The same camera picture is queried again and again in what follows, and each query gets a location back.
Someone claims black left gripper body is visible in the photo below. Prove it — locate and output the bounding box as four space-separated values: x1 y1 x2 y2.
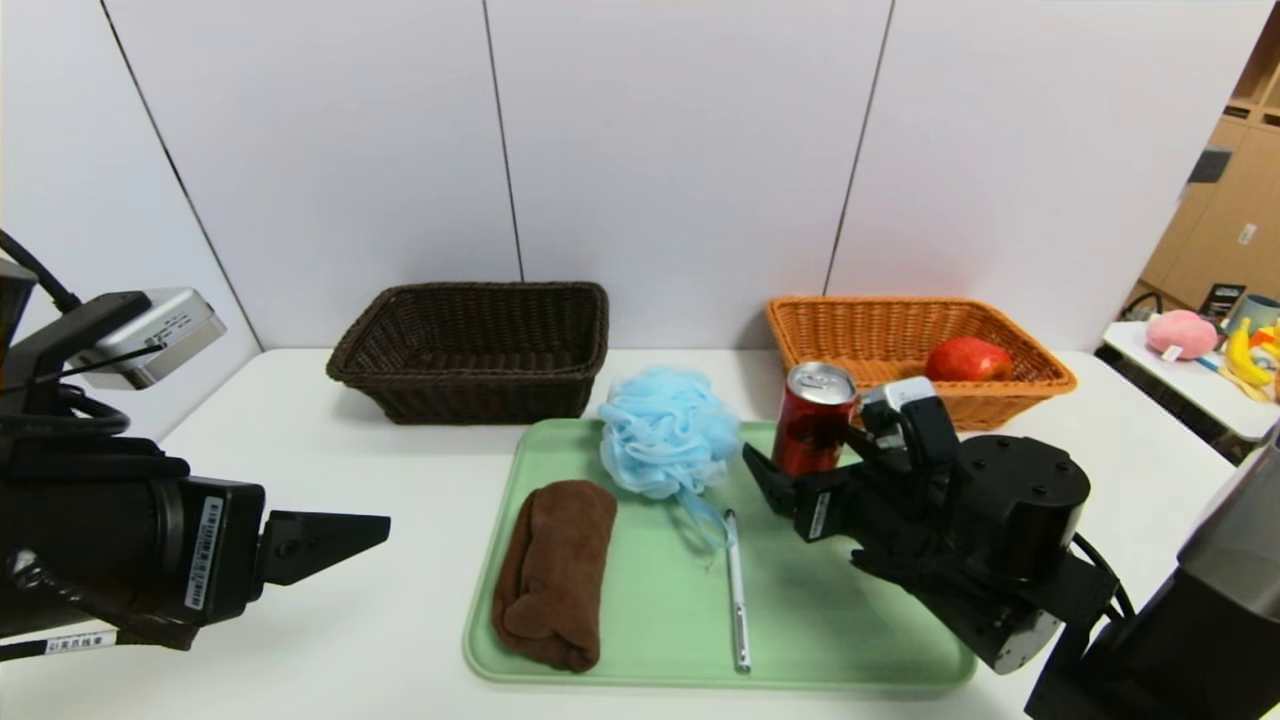
0 475 266 640

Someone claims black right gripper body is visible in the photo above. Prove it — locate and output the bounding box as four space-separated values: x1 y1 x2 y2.
792 457 916 563

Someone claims red soda can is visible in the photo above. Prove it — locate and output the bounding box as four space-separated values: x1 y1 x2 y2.
772 361 859 478

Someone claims light blue bath loofah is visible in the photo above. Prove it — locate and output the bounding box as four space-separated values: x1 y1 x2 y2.
598 366 742 551

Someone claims white and silver pen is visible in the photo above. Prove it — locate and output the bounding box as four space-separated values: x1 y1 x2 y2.
722 509 751 674

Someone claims red apple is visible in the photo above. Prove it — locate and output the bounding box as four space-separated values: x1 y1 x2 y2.
924 336 1014 382

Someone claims brown towel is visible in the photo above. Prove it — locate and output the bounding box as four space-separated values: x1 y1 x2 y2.
492 479 618 672

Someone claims orange wicker basket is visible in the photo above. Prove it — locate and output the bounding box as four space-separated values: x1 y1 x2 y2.
765 295 1078 432

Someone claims dark brown wicker basket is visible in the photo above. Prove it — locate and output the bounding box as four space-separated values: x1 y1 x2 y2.
326 282 610 426

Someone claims light green plastic tray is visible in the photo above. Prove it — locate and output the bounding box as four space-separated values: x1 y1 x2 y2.
463 419 976 690

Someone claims white side table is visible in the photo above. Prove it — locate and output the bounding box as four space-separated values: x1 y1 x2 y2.
1100 322 1280 443

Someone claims pink plush toy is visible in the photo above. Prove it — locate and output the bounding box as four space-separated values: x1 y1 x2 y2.
1146 310 1219 362

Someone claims small black sign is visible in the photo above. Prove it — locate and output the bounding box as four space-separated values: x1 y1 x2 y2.
1198 283 1246 323

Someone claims yellow toy banana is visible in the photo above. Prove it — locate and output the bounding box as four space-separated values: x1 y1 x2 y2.
1224 319 1273 390

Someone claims light wooden cabinet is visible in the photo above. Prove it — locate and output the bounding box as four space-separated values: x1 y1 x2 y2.
1138 10 1280 313

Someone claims grey blue cup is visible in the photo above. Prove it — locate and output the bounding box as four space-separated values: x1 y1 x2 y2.
1228 293 1280 336

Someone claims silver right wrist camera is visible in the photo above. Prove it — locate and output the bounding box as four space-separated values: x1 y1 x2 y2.
858 377 961 471

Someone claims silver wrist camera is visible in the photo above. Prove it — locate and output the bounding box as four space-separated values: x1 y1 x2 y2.
858 377 961 471
68 288 227 391

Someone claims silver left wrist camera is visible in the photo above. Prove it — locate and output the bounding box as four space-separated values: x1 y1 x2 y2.
68 288 227 391

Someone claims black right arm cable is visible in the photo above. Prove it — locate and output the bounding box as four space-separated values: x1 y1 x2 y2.
1070 535 1136 621

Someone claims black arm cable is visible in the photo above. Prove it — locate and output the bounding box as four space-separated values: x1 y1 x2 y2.
0 230 83 313
1070 535 1136 621

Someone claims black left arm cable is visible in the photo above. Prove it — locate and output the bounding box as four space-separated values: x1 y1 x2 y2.
0 230 83 313

